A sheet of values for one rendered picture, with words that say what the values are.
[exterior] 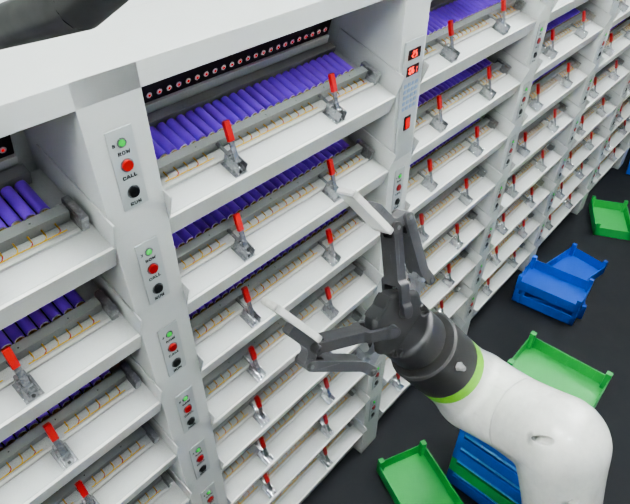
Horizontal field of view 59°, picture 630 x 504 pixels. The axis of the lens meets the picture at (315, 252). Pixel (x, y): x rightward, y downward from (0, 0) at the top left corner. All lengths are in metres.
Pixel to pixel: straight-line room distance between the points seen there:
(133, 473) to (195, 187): 0.62
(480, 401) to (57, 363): 0.63
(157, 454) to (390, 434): 1.25
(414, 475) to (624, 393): 1.01
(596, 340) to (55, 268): 2.49
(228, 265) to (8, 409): 0.42
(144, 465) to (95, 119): 0.75
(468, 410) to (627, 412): 1.98
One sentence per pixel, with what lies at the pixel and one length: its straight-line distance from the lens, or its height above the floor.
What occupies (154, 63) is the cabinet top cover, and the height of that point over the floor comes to 1.69.
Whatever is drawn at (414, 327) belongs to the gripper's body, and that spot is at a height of 1.48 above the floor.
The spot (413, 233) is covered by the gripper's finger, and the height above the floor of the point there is 1.59.
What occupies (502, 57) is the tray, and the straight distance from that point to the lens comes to 1.92.
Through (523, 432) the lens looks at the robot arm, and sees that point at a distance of 0.70.
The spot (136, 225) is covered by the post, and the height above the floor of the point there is 1.47.
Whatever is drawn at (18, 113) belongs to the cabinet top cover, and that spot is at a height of 1.68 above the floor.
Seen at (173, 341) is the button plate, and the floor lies 1.20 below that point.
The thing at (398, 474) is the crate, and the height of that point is 0.00.
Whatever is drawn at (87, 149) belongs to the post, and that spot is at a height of 1.61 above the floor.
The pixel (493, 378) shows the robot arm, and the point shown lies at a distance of 0.74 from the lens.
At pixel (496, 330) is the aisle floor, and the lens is 2.78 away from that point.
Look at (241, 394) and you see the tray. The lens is 1.33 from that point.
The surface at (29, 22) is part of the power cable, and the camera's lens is 0.35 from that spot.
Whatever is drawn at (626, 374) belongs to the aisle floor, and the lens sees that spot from 2.83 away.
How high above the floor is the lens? 1.96
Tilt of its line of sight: 40 degrees down
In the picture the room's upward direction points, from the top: straight up
